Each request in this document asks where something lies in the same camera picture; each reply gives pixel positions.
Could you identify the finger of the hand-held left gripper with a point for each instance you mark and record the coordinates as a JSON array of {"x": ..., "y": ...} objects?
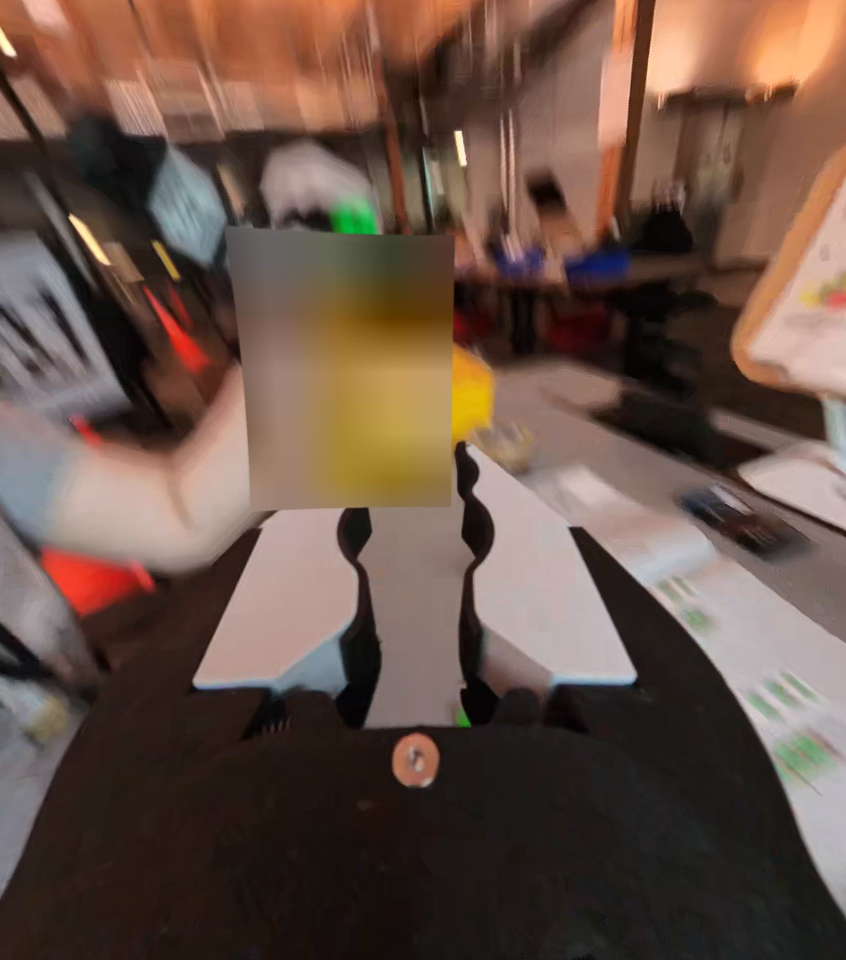
[{"x": 310, "y": 176}]

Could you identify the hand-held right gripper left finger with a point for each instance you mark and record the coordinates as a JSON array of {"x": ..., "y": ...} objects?
[{"x": 280, "y": 600}]

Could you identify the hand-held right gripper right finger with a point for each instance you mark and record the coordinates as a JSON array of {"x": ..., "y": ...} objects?
[{"x": 543, "y": 600}]

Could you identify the person's left forearm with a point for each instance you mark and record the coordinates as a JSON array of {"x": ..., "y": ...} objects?
[{"x": 115, "y": 495}]

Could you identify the grey desk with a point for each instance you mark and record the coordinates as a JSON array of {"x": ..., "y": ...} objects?
[{"x": 408, "y": 600}]

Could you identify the orange plastic piece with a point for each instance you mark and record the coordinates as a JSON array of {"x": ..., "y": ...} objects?
[
  {"x": 93, "y": 579},
  {"x": 179, "y": 334}
]

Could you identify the building instruction booklet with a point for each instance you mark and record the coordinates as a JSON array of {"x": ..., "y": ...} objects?
[{"x": 753, "y": 637}]

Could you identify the yellow board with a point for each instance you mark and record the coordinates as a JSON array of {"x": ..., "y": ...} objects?
[{"x": 472, "y": 397}]

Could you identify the black device with blue edge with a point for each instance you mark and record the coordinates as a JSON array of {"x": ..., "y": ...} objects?
[{"x": 745, "y": 519}]

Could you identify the black office chair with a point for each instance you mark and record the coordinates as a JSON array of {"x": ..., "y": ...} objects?
[{"x": 663, "y": 337}]

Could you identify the blue storage bins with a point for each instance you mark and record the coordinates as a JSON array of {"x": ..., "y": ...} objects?
[{"x": 595, "y": 266}]

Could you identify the white board stand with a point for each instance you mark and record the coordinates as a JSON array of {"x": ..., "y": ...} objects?
[{"x": 843, "y": 465}]

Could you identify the white display board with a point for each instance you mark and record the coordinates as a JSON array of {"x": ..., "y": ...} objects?
[{"x": 835, "y": 300}]

